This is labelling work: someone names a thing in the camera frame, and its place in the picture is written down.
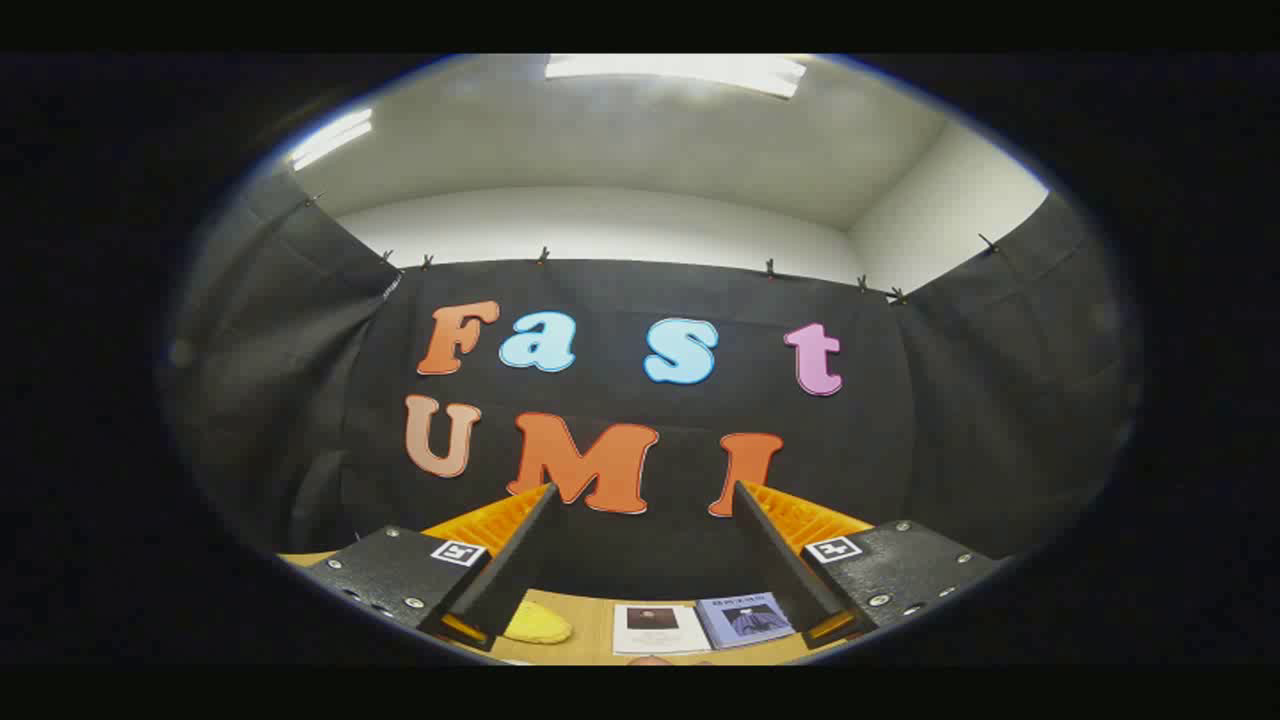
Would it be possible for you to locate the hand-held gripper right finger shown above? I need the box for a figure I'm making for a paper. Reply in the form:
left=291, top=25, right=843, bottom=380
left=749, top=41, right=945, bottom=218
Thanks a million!
left=733, top=480, right=1001, bottom=646

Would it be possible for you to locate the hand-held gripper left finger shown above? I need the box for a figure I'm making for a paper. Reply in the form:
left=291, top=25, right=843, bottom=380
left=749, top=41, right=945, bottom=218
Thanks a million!
left=300, top=483, right=561, bottom=653

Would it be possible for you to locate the yellow fluffy plush cushion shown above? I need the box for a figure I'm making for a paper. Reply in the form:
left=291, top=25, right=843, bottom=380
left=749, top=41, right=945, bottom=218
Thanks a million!
left=503, top=598, right=574, bottom=645

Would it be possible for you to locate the blue book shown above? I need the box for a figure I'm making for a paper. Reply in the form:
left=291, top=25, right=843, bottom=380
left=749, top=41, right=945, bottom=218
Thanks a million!
left=695, top=592, right=796, bottom=651

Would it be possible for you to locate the white booklet with portrait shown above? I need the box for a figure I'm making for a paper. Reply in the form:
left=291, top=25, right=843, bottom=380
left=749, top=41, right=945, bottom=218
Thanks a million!
left=612, top=603, right=713, bottom=657

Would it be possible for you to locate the row of black cloth clips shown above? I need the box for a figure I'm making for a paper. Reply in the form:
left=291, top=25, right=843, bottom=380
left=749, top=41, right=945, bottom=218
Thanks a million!
left=305, top=190, right=1001, bottom=306

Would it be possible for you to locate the black backdrop cloth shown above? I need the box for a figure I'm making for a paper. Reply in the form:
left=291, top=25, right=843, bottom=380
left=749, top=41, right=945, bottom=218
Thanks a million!
left=165, top=170, right=1141, bottom=601

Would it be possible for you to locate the ceiling light panel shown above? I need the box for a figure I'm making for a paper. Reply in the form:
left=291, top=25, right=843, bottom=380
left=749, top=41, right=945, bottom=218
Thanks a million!
left=288, top=108, right=374, bottom=171
left=545, top=54, right=807, bottom=99

